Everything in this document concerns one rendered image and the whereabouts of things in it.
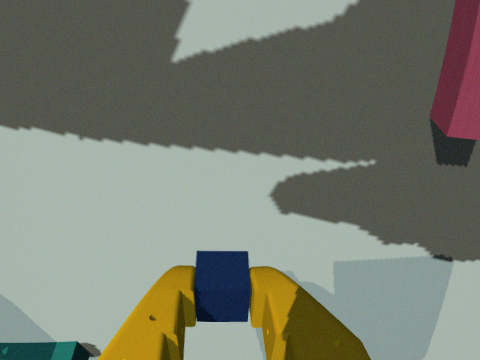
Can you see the turquoise rod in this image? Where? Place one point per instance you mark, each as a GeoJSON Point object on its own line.
{"type": "Point", "coordinates": [43, 351]}

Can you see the pink rod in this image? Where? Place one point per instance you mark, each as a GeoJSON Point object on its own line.
{"type": "Point", "coordinates": [456, 106]}

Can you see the small blue cube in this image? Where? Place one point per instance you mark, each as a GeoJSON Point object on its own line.
{"type": "Point", "coordinates": [222, 286]}

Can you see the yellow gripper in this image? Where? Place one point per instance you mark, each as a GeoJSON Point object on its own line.
{"type": "Point", "coordinates": [295, 325]}

